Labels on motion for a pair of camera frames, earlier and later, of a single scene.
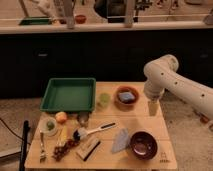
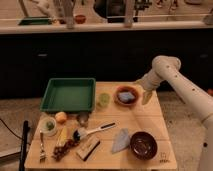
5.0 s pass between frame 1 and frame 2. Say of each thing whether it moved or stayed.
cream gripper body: moved
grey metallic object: stayed
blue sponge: stayed
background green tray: stayed
